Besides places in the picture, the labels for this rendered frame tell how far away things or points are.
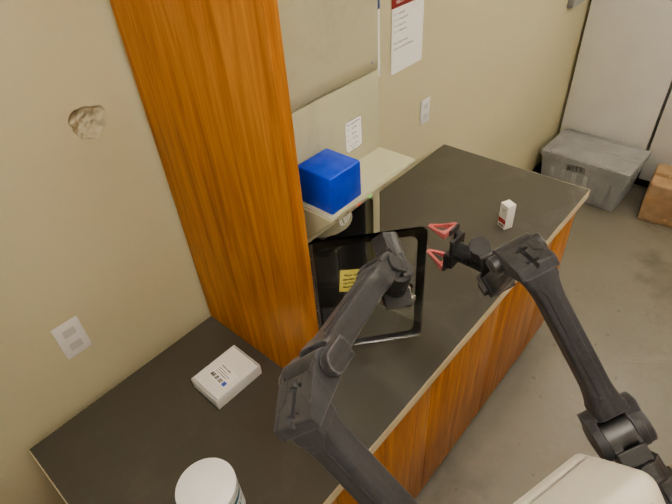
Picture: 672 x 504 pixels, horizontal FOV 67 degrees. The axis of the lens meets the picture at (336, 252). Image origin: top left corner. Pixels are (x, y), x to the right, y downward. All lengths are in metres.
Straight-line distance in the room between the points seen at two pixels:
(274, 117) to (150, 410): 0.95
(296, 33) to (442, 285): 1.02
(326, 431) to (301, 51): 0.70
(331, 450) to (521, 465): 1.80
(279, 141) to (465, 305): 0.97
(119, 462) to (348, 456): 0.85
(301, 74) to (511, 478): 1.91
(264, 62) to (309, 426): 0.57
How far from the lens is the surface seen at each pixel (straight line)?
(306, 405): 0.72
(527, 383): 2.74
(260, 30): 0.88
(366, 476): 0.79
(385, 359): 1.53
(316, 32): 1.08
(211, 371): 1.53
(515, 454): 2.51
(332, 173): 1.06
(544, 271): 0.98
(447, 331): 1.61
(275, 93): 0.90
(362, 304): 0.93
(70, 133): 1.31
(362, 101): 1.24
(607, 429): 1.11
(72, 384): 1.62
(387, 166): 1.25
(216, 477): 1.22
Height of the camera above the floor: 2.15
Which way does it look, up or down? 40 degrees down
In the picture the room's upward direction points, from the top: 5 degrees counter-clockwise
